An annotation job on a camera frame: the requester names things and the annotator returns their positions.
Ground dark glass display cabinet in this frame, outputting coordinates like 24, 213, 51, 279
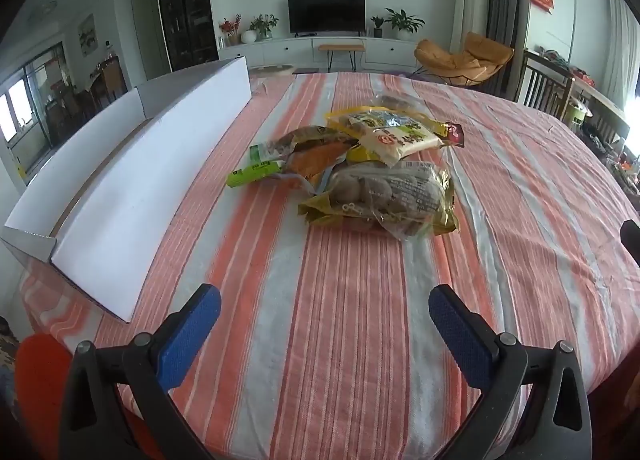
154, 0, 220, 74

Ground white sheer curtain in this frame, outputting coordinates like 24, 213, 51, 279
606, 0, 640, 112

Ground orange snack packet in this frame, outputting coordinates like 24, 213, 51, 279
286, 144, 353, 192

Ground balcony sliding glass door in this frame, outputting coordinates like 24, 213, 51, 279
0, 42, 71, 176

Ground red seat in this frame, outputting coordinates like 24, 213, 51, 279
14, 333, 151, 460

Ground red flower plant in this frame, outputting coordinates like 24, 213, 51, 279
219, 14, 242, 46

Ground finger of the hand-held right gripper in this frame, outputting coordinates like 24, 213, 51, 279
620, 219, 640, 262

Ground grey curtain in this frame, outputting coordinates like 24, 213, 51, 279
474, 0, 527, 97

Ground large leafy potted plant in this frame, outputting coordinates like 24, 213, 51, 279
384, 8, 426, 40

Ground dark wooden chair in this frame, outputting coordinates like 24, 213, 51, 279
514, 50, 576, 117

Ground yellow and red snack packet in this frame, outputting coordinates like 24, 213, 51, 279
430, 121, 466, 149

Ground round pet bed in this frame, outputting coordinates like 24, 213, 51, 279
249, 63, 294, 77

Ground cluttered wooden table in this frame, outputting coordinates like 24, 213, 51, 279
525, 46, 640, 196

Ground black television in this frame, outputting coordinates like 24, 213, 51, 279
287, 0, 366, 36

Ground wooden bench with metal legs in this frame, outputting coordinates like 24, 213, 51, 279
318, 43, 366, 74

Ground dining table with chairs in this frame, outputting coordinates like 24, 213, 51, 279
47, 54, 129, 128

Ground white television cabinet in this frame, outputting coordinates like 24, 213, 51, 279
219, 35, 427, 74

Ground framed wall painting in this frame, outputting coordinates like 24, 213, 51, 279
77, 13, 97, 57

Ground green label snack packet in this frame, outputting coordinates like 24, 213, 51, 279
226, 160, 301, 189

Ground yellow snack packet white print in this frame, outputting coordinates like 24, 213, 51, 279
325, 107, 447, 167

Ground orange striped tablecloth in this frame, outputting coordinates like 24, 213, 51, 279
20, 71, 640, 460

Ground brown packet with green edge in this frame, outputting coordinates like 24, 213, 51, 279
249, 125, 360, 163

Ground white cardboard box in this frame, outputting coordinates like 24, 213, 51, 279
0, 56, 252, 324

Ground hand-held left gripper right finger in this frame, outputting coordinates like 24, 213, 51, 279
428, 283, 593, 460

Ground clear packet of brown cubes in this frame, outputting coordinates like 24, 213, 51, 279
374, 92, 427, 114

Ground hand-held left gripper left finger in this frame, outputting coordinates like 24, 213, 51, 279
59, 283, 222, 460

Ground clear packet of brown balls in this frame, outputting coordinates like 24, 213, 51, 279
298, 160, 461, 242

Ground green potted plant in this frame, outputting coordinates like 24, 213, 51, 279
250, 13, 280, 41

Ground orange lounge chair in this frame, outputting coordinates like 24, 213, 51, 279
413, 32, 515, 89

